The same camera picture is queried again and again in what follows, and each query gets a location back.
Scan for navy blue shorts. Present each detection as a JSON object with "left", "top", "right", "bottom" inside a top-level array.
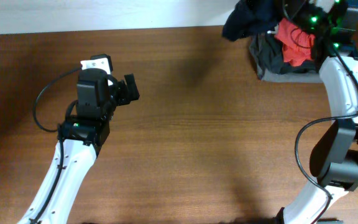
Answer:
[{"left": 222, "top": 0, "right": 282, "bottom": 42}]

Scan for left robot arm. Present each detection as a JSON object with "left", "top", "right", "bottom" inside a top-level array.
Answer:
[{"left": 20, "top": 68, "right": 140, "bottom": 223}]

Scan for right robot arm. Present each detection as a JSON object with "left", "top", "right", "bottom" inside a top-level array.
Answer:
[{"left": 275, "top": 1, "right": 358, "bottom": 223}]

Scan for red t-shirt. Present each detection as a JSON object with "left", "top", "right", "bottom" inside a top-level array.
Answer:
[{"left": 275, "top": 19, "right": 315, "bottom": 67}]

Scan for grey folded garment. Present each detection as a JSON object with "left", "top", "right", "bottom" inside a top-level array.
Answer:
[{"left": 257, "top": 67, "right": 323, "bottom": 83}]

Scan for black garment with white print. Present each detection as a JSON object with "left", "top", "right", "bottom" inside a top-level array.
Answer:
[{"left": 249, "top": 34, "right": 316, "bottom": 78}]

